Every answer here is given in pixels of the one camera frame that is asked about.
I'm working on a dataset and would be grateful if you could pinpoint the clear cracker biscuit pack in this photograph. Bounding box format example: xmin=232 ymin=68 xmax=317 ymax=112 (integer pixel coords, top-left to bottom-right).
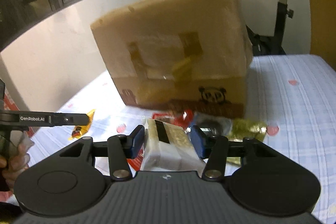
xmin=140 ymin=118 xmax=205 ymax=176

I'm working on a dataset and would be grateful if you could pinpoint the wooden wardrobe panel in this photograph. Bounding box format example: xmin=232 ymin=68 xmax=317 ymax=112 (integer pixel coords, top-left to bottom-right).
xmin=310 ymin=0 xmax=335 ymax=68

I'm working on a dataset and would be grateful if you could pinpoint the dark cookie packet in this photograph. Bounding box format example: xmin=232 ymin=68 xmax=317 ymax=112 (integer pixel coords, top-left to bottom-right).
xmin=194 ymin=113 xmax=233 ymax=138

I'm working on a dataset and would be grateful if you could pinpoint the brown cardboard box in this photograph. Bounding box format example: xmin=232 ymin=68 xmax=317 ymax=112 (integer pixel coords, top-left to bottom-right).
xmin=91 ymin=0 xmax=253 ymax=118

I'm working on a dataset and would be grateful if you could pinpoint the red snack packet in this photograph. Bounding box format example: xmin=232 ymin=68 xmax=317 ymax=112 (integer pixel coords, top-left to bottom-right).
xmin=127 ymin=109 xmax=194 ymax=171

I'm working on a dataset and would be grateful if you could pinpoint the blue plaid bed sheet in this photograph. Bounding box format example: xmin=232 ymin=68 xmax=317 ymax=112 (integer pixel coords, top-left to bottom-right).
xmin=18 ymin=55 xmax=335 ymax=223

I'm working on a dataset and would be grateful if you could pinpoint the person left hand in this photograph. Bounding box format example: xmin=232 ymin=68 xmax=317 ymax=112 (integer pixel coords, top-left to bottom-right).
xmin=1 ymin=131 xmax=34 ymax=192

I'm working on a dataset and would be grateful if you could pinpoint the gold foil snack pouch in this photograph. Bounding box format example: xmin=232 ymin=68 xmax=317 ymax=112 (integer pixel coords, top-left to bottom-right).
xmin=225 ymin=118 xmax=268 ymax=166

